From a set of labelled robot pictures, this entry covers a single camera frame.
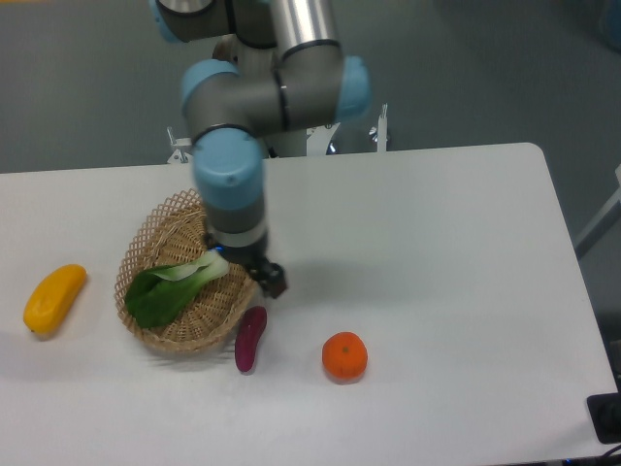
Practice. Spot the green bok choy vegetable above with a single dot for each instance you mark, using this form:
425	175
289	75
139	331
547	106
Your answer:
157	295

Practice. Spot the purple sweet potato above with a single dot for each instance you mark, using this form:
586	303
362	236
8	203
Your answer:
250	331

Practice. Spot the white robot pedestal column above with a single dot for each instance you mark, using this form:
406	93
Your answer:
286	144

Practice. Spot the white frame at right edge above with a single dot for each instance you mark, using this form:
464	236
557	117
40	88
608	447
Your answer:
607	215

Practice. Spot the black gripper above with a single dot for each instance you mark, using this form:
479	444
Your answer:
269	275

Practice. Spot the white metal base frame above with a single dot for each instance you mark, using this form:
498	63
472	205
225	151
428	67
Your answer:
321	140

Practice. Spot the orange tangerine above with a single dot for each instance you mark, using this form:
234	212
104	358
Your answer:
344	356

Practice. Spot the woven wicker basket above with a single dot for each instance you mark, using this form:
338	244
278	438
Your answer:
172	234

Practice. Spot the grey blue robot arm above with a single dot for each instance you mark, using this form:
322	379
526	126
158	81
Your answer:
229	108

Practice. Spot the black device at table corner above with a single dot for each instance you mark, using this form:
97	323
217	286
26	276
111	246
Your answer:
604	410

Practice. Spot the yellow mango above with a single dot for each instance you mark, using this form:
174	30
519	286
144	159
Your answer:
52	299

